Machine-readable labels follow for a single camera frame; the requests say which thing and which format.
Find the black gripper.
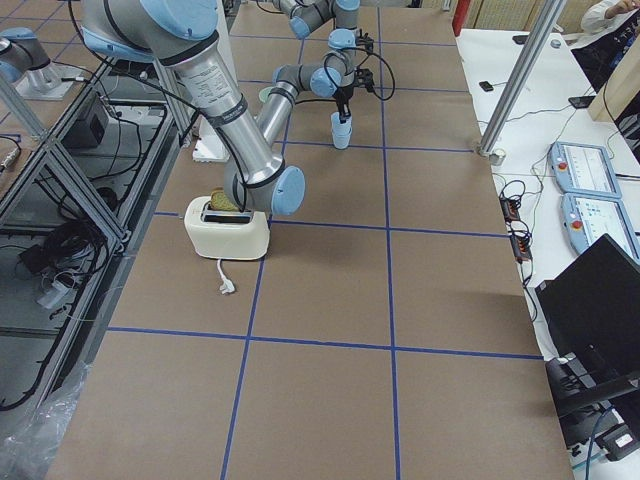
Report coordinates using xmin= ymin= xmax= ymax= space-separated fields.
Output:
xmin=333 ymin=83 xmax=355 ymax=124

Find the light blue cup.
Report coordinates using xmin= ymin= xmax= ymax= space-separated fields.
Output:
xmin=331 ymin=112 xmax=352 ymax=134
xmin=332 ymin=132 xmax=351 ymax=150

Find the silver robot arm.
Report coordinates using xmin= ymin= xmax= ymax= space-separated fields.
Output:
xmin=256 ymin=0 xmax=360 ymax=44
xmin=82 ymin=1 xmax=360 ymax=215

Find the green plastic bowl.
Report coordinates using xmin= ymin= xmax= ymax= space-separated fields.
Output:
xmin=259 ymin=86 xmax=273 ymax=103

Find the small black box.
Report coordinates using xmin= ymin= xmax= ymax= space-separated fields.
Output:
xmin=479 ymin=81 xmax=494 ymax=92

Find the brown toast slice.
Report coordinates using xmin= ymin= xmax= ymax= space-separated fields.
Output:
xmin=209 ymin=188 xmax=240 ymax=212

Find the cream white toaster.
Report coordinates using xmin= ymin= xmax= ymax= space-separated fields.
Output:
xmin=184 ymin=196 xmax=270 ymax=260

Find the white power plug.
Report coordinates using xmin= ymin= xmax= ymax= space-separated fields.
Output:
xmin=216 ymin=259 xmax=236 ymax=295

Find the black phone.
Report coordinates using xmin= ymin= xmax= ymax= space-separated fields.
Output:
xmin=568 ymin=95 xmax=595 ymax=110

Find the teach pendant far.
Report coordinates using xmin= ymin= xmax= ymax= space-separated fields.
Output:
xmin=547 ymin=141 xmax=622 ymax=199

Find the teach pendant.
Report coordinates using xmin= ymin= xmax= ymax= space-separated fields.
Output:
xmin=547 ymin=141 xmax=622 ymax=199
xmin=561 ymin=193 xmax=639 ymax=261

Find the teach pendant near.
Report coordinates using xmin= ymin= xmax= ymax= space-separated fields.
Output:
xmin=561 ymin=193 xmax=639 ymax=261

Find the black laptop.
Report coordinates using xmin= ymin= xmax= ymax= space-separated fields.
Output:
xmin=533 ymin=232 xmax=640 ymax=381

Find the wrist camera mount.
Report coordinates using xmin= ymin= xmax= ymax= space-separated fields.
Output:
xmin=355 ymin=29 xmax=374 ymax=54
xmin=354 ymin=68 xmax=376 ymax=93

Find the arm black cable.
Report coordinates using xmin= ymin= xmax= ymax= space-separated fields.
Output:
xmin=321 ymin=47 xmax=397 ymax=103

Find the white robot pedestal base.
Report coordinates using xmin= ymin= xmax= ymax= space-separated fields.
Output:
xmin=191 ymin=0 xmax=241 ymax=164

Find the aluminium frame post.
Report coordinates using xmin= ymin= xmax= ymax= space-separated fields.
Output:
xmin=477 ymin=0 xmax=567 ymax=157

